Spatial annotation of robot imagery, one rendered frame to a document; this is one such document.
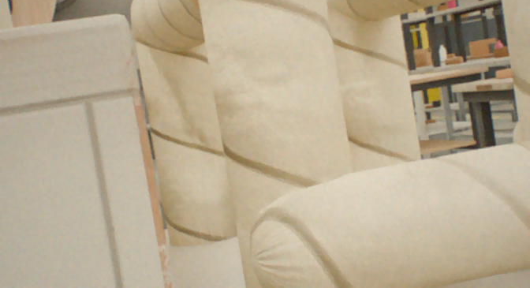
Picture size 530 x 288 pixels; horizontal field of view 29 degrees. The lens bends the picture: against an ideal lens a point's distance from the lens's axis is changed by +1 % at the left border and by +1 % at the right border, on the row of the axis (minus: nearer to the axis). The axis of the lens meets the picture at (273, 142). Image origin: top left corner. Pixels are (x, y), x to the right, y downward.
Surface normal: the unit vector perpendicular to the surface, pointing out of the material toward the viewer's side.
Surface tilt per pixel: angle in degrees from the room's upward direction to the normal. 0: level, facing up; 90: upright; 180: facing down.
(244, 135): 90
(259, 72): 90
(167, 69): 90
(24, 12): 86
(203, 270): 0
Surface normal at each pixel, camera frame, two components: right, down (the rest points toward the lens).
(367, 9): -0.55, 0.83
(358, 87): -0.51, 0.14
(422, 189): 0.04, -0.69
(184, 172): -0.22, 0.11
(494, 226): 0.25, 0.17
